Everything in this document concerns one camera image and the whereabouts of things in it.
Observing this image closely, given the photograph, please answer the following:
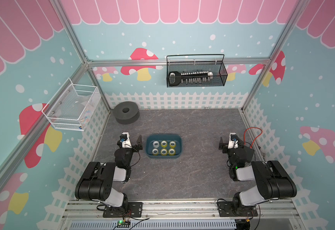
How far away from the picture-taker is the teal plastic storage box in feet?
3.09

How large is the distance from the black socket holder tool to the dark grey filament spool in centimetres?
41

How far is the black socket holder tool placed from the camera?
35.0 inches
